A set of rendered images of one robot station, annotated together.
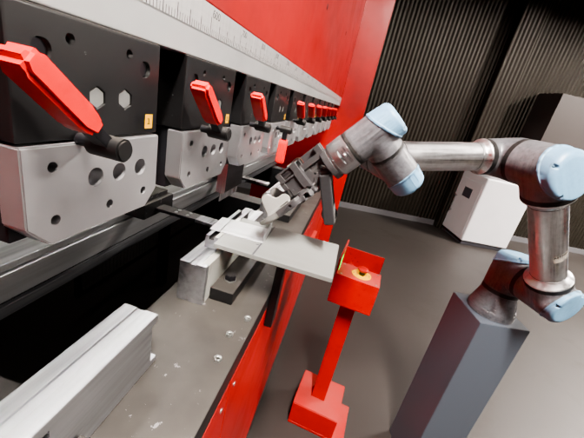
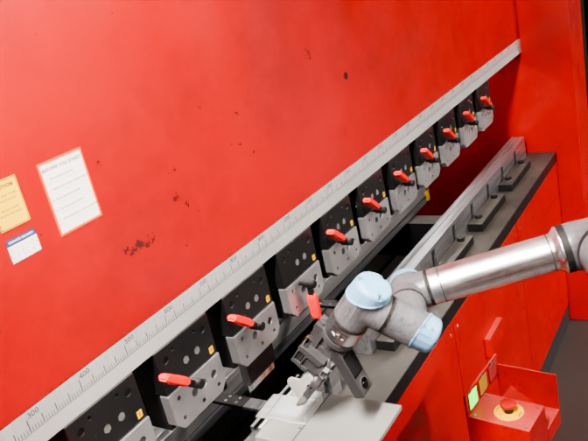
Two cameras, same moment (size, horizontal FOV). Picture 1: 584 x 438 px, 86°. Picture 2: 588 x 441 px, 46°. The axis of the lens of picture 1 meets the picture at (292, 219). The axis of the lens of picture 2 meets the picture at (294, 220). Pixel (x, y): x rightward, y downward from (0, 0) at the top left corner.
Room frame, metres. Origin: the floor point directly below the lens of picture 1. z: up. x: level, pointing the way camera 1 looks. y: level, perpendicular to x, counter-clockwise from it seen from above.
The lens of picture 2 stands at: (-0.42, -0.59, 1.90)
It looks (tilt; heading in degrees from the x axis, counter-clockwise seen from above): 20 degrees down; 28
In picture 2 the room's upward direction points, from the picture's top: 13 degrees counter-clockwise
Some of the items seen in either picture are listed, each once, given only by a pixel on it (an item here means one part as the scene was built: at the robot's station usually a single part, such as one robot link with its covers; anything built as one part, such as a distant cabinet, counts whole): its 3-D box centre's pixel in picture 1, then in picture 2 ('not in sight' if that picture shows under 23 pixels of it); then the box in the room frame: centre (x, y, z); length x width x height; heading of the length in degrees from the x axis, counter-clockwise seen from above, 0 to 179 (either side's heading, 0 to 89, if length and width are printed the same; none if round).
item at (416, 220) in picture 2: (250, 170); (380, 234); (2.08, 0.35, 0.81); 0.64 x 0.08 x 0.14; 82
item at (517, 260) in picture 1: (512, 271); not in sight; (0.99, -0.76, 0.94); 0.13 x 0.12 x 0.14; 16
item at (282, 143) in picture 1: (281, 144); (311, 299); (0.84, 0.07, 1.20); 0.04 x 0.02 x 0.10; 82
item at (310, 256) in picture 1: (281, 246); (328, 423); (0.67, 0.01, 1.00); 0.26 x 0.18 x 0.01; 82
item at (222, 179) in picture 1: (230, 176); (257, 361); (0.69, 0.16, 1.13); 0.10 x 0.02 x 0.10; 172
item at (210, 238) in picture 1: (228, 227); (281, 405); (0.73, 0.15, 0.99); 0.20 x 0.03 x 0.03; 172
